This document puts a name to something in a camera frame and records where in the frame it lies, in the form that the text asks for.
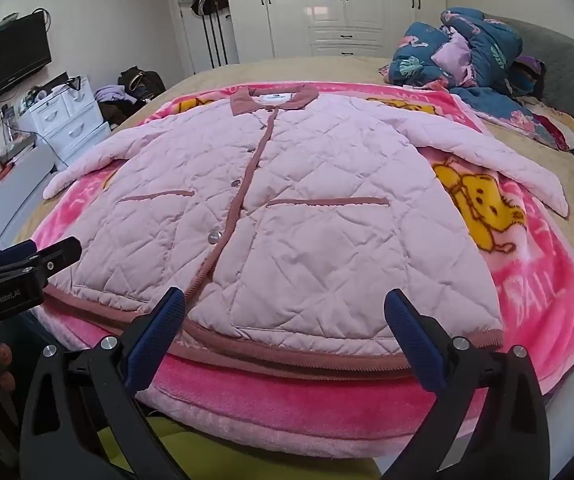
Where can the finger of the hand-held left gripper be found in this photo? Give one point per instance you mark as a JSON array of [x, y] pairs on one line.
[[59, 255], [14, 255]]

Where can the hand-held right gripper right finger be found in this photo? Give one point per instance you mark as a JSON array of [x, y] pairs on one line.
[[412, 340]]

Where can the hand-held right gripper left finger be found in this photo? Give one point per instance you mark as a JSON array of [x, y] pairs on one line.
[[159, 330]]

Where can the pink quilted jacket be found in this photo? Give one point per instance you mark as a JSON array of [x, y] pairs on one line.
[[292, 210]]

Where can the dark clothes pile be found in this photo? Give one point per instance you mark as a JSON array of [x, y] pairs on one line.
[[117, 110]]

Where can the grey low cabinet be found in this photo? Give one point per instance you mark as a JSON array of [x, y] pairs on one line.
[[12, 195]]

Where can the white drawer cabinet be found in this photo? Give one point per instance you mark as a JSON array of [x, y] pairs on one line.
[[72, 125]]

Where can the pink printed bear blanket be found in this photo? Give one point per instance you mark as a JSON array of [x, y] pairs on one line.
[[542, 285]]

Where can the person's yellow-green garment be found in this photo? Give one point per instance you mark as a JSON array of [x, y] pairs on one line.
[[247, 455]]

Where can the light purple garment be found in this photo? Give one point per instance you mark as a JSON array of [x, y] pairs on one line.
[[114, 94]]

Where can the dark brown bag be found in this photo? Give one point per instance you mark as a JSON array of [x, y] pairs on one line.
[[142, 82]]

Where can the colourful patterned cloth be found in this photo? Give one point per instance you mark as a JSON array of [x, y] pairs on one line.
[[557, 125]]

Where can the bed with tan bedspread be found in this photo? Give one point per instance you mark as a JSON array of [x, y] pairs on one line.
[[317, 67]]

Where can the dark purple garment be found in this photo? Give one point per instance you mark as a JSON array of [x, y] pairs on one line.
[[529, 72]]

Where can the blue floral quilt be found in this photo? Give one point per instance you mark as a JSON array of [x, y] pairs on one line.
[[487, 35]]

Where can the grey padded headboard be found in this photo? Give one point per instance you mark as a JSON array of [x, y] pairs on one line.
[[567, 60]]

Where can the white wardrobe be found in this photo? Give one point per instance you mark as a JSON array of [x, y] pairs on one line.
[[357, 10]]

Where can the black wall television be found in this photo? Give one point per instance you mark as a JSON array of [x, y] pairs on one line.
[[2, 65]]

